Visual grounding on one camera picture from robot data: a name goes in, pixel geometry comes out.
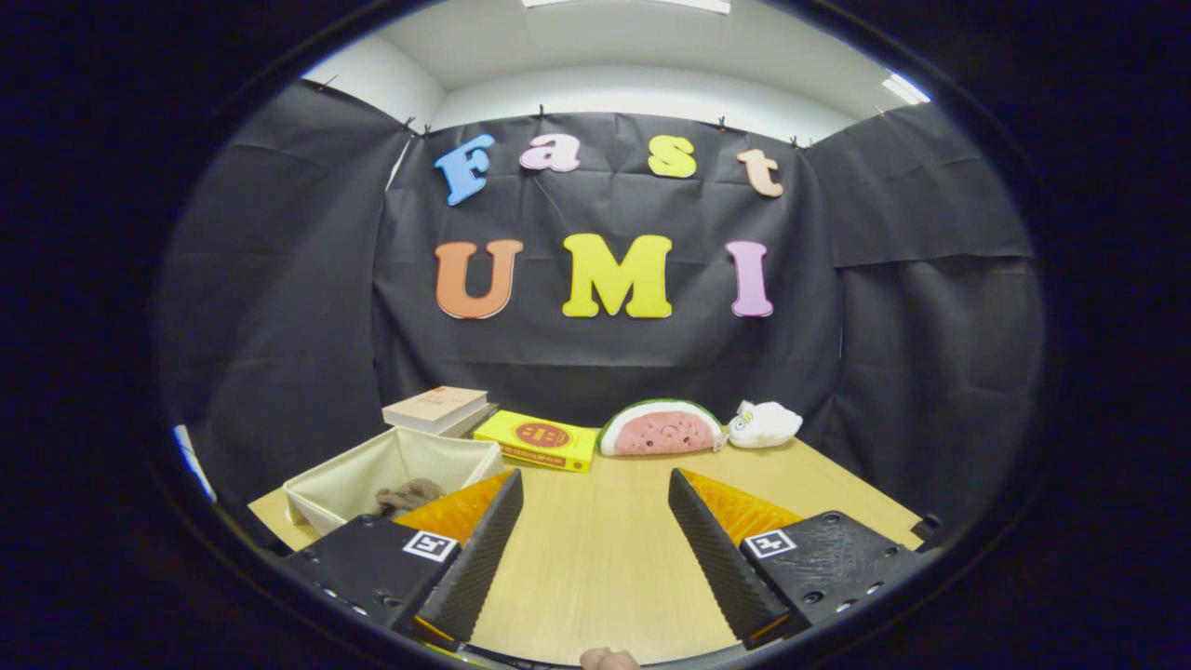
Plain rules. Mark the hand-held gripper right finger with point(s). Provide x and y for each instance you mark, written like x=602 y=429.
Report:
x=721 y=568

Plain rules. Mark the small ceiling light panel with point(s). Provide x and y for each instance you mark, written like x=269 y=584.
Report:
x=904 y=88

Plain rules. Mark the black backdrop cloth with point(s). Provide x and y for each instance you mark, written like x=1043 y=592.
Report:
x=605 y=363

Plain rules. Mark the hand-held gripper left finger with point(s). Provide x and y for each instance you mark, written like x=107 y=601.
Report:
x=475 y=568

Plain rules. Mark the long ceiling light panel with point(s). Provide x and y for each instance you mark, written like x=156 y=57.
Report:
x=689 y=5

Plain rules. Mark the beige fabric storage box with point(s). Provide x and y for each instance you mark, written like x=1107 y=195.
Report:
x=437 y=456

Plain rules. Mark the watermelon slice plush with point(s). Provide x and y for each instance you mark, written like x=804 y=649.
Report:
x=661 y=433

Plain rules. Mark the white plush toy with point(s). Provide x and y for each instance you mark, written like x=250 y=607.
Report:
x=768 y=426

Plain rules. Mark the yellow book with red circle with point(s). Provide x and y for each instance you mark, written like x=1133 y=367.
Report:
x=502 y=430

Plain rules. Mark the grey book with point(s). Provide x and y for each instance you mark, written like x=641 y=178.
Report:
x=475 y=421

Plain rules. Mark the beige book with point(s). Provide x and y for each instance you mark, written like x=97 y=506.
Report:
x=437 y=402

